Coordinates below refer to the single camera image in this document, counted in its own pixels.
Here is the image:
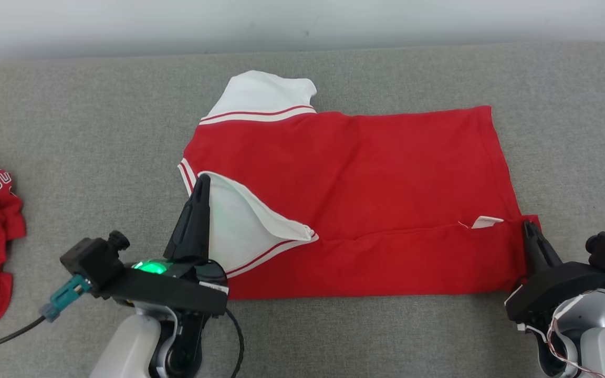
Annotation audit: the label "left camera cable teal plug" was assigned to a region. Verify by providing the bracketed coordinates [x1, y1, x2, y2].
[0, 274, 93, 360]

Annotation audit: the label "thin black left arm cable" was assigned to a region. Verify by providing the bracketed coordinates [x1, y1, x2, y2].
[224, 307, 245, 378]

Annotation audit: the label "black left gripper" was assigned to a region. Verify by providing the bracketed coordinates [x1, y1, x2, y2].
[97, 174, 230, 316]

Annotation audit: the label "thin red white arm wires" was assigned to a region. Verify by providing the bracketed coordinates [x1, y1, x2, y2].
[544, 303, 605, 378]

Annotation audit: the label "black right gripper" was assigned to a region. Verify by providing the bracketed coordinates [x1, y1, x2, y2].
[504, 220, 605, 330]

